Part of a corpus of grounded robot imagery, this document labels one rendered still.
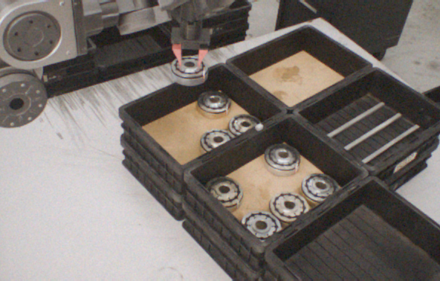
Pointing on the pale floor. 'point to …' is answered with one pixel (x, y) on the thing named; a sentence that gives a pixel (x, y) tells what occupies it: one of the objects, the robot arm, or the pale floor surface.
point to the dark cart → (352, 19)
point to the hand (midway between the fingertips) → (189, 62)
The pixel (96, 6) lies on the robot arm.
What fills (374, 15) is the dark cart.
